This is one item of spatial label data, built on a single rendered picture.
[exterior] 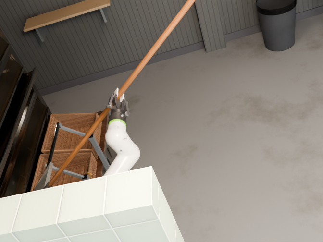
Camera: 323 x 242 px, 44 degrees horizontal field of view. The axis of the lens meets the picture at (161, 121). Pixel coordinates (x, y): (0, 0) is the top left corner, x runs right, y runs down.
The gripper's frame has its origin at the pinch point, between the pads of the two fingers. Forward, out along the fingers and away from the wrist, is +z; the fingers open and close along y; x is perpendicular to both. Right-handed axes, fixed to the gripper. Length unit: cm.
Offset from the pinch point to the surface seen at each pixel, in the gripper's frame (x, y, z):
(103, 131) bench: -141, 58, 135
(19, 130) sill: -143, -22, 91
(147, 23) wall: -96, 88, 334
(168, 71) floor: -127, 144, 301
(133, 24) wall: -108, 71, 333
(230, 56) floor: -60, 201, 299
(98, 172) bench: -142, 58, 78
